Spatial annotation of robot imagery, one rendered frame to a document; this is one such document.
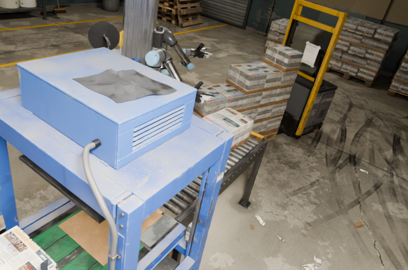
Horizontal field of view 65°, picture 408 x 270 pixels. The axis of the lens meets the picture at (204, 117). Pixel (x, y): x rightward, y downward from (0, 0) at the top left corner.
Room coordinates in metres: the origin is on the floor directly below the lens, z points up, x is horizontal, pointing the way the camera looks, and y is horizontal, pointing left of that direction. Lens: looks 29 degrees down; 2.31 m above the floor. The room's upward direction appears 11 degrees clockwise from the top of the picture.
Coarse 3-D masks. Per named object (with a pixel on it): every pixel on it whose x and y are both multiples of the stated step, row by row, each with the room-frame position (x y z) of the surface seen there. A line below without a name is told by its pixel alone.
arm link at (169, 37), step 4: (164, 32) 3.15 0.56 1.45; (168, 32) 3.14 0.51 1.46; (164, 36) 3.12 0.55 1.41; (168, 36) 3.11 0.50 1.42; (172, 36) 3.13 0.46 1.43; (164, 40) 3.12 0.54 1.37; (168, 40) 3.10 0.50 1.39; (172, 40) 3.11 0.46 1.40; (176, 40) 3.14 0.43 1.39; (168, 44) 3.12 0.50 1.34; (172, 44) 3.10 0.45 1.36; (176, 44) 3.13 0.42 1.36; (172, 48) 3.14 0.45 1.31; (176, 48) 3.14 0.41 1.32; (180, 48) 3.18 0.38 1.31; (176, 52) 3.15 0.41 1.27; (180, 52) 3.16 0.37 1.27; (180, 56) 3.17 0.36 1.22; (184, 56) 3.19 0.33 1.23; (184, 60) 3.19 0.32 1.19; (188, 60) 3.22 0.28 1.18; (184, 64) 3.24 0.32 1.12; (188, 64) 3.21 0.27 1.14; (192, 64) 3.23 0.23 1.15; (188, 68) 3.20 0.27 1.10; (192, 68) 3.23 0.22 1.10
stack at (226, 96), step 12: (216, 84) 3.58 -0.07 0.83; (228, 84) 3.65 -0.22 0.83; (216, 96) 3.23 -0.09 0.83; (228, 96) 3.30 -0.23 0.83; (240, 96) 3.38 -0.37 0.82; (252, 96) 3.52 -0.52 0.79; (264, 96) 3.68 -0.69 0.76; (204, 108) 3.09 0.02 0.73; (216, 108) 3.15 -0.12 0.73; (240, 108) 3.41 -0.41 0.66; (264, 108) 3.72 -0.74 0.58
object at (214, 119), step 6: (210, 114) 2.41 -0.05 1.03; (216, 114) 2.44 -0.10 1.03; (210, 120) 2.30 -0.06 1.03; (216, 120) 2.32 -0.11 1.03; (222, 120) 2.35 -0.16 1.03; (222, 126) 2.25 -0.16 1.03; (228, 126) 2.27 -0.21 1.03; (234, 126) 2.29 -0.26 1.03; (228, 132) 2.18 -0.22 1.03; (234, 132) 2.23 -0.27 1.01; (234, 138) 2.26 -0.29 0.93; (234, 144) 2.29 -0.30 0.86
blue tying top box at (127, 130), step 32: (32, 64) 1.18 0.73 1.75; (64, 64) 1.24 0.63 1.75; (96, 64) 1.31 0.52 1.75; (128, 64) 1.38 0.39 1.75; (32, 96) 1.12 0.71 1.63; (64, 96) 1.02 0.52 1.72; (96, 96) 1.02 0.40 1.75; (160, 96) 1.12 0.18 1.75; (192, 96) 1.25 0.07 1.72; (64, 128) 1.02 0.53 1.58; (96, 128) 0.93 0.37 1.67; (128, 128) 0.92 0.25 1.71; (160, 128) 1.09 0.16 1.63; (128, 160) 0.93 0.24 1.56
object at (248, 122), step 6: (228, 108) 2.60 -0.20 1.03; (228, 114) 2.48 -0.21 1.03; (234, 114) 2.50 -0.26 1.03; (240, 114) 2.53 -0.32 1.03; (240, 120) 2.42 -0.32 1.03; (246, 120) 2.44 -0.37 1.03; (252, 120) 2.46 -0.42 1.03; (246, 126) 2.39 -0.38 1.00; (252, 126) 2.47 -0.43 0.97; (246, 132) 2.41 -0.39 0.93; (240, 138) 2.36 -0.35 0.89
